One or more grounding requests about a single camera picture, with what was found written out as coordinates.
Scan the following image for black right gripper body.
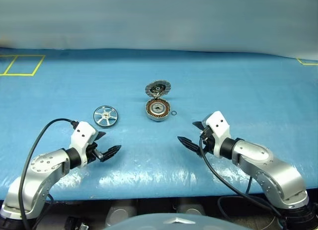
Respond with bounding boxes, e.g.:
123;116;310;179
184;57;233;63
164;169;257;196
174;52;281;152
198;126;216;156

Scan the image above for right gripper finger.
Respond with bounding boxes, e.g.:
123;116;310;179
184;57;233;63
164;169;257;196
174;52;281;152
192;120;207;131
177;136;201;156

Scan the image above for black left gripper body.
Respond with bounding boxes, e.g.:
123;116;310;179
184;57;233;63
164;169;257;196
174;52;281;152
86;141;104;163

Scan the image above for silver spoked motor rotor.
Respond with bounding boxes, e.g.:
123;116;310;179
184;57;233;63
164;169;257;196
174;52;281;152
93;105;119;129

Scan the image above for motor stator with copper windings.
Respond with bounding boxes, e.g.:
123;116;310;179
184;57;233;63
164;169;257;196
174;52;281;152
145;95;173;122

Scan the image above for blue plastic table cover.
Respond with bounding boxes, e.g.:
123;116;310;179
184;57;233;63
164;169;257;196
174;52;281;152
0;48;318;202

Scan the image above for grey rounded housing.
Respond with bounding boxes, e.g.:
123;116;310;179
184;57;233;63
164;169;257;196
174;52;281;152
105;205;137;227
177;204;206;216

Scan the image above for grey robot torso with logo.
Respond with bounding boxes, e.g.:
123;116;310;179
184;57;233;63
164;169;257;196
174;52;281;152
104;213;239;230

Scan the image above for white backdrop sheet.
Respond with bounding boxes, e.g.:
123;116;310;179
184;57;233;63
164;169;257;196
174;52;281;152
0;0;318;67

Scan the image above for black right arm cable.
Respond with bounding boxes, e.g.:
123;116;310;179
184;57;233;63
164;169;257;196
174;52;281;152
198;137;284;218

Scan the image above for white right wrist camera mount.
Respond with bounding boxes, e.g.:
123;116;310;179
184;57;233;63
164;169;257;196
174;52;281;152
203;110;232;158

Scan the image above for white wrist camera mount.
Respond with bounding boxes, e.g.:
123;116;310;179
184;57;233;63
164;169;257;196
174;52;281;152
70;121;98;166
203;110;232;158

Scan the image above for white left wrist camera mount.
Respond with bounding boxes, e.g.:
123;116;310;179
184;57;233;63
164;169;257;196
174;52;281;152
70;121;98;166

